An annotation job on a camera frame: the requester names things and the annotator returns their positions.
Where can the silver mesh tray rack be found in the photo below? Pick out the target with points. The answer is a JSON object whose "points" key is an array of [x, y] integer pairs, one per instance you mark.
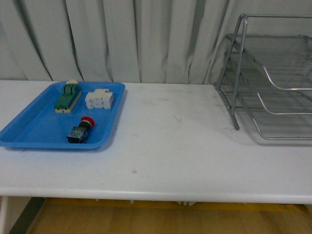
{"points": [[268, 75]]}

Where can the red emergency stop button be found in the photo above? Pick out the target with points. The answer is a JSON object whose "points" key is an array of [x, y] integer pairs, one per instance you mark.
{"points": [[79, 134]]}

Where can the white circuit breaker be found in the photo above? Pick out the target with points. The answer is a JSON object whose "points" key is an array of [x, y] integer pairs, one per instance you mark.
{"points": [[99, 98]]}

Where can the green knife switch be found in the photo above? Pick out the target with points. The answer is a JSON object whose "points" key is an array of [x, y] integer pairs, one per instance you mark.
{"points": [[70, 95]]}

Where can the white table leg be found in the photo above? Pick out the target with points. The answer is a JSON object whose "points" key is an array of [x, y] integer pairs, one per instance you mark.
{"points": [[5, 215]]}

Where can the white curtain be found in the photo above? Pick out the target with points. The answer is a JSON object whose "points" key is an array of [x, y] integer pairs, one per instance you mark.
{"points": [[146, 41]]}

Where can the blue plastic tray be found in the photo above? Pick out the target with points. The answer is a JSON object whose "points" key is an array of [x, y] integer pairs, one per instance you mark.
{"points": [[38, 126]]}

